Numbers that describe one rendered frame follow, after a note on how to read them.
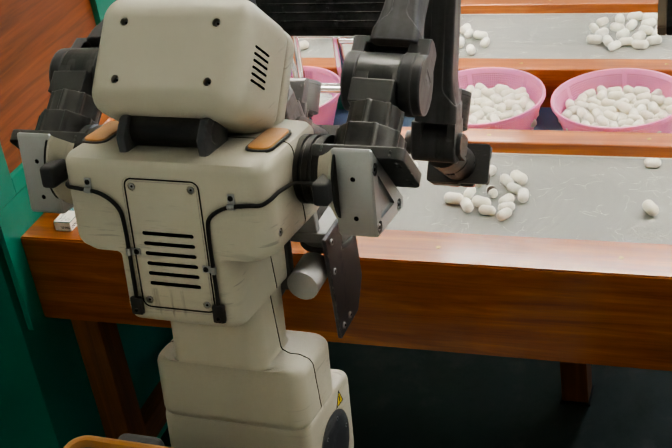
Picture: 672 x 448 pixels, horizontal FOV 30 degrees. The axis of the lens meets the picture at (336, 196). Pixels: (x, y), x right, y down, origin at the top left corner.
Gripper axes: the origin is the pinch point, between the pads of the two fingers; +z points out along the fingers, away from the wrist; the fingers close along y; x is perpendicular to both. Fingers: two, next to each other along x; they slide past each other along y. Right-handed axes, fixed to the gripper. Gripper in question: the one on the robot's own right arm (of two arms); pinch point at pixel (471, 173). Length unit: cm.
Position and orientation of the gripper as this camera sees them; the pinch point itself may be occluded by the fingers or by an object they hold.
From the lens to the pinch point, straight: 212.4
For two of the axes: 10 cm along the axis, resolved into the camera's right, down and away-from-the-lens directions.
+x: -1.0, 9.8, -1.5
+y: -9.4, -0.5, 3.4
